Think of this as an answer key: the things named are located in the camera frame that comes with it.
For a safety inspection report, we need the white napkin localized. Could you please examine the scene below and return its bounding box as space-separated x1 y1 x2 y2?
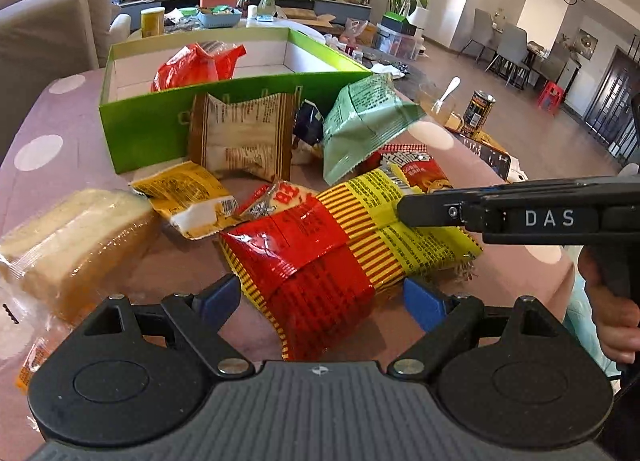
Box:
370 61 410 81

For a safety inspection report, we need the green snack packet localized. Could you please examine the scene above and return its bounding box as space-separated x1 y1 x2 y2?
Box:
321 74 427 187

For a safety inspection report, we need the clear storage bin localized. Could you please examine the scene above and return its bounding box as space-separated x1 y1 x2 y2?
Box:
374 24 427 60

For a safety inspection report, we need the pink polka dot tablecloth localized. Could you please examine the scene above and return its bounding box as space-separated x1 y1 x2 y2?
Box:
0 68 576 442

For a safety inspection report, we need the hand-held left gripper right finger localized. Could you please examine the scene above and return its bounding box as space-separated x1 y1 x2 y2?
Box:
386 277 572 380

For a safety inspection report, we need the beige sofa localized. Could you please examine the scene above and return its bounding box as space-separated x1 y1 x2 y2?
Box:
0 0 132 152

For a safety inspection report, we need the dark blue snack packet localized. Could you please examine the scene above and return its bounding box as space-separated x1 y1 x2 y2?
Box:
291 100 326 164

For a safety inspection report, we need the glossy red snack bag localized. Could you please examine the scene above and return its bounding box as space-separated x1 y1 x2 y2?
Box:
150 41 248 93

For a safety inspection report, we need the large-leaf plant in white pot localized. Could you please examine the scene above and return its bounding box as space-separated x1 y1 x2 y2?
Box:
370 0 432 29

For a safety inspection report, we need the red plastic stool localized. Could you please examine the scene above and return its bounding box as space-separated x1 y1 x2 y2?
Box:
536 81 565 115

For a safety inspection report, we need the dark printed box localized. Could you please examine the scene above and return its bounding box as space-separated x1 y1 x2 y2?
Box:
452 128 513 182

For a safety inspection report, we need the green cardboard box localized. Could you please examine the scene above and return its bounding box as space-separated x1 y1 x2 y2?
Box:
97 26 373 174

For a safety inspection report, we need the black and yellow can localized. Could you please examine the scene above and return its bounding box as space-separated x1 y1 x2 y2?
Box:
461 90 497 138

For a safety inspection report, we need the green and black box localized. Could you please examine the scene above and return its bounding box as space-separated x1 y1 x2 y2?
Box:
381 12 418 37

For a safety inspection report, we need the red and white snack packet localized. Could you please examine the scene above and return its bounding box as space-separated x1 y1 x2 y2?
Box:
235 180 321 223

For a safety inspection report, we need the blue plastic basket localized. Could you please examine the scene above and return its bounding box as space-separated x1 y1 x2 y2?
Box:
196 8 244 30

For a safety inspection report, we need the clear plastic bag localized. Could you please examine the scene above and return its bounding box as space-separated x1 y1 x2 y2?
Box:
344 18 369 43

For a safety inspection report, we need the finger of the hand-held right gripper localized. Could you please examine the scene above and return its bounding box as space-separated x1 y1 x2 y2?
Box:
396 184 506 231

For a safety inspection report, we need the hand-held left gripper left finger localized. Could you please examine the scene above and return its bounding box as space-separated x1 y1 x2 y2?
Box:
70 272 256 378

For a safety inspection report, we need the red and yellow striped bag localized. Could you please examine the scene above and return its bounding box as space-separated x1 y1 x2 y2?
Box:
218 166 484 363

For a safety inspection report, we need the red checkered snack packet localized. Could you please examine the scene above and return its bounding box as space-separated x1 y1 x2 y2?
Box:
360 142 456 194

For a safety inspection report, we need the framed wall picture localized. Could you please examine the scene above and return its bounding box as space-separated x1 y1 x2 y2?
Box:
575 28 599 61

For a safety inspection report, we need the grey dining chair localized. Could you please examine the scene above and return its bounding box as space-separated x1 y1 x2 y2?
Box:
491 24 532 88
459 8 497 63

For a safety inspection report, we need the brown striped snack packet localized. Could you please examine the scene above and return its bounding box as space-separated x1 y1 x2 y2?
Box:
187 91 299 183

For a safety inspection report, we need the person's light blue clothing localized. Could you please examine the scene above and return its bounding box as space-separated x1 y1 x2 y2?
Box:
565 271 621 379

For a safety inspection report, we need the sliced bread loaf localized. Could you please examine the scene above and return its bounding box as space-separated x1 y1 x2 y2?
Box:
0 187 162 327

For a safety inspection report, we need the dark television cabinet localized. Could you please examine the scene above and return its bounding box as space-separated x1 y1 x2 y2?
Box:
115 0 373 18

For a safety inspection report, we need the person's right hand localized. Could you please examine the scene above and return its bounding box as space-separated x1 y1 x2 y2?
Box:
577 246 640 363

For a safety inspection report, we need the yellow snack packet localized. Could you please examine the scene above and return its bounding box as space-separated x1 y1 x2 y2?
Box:
128 162 240 240

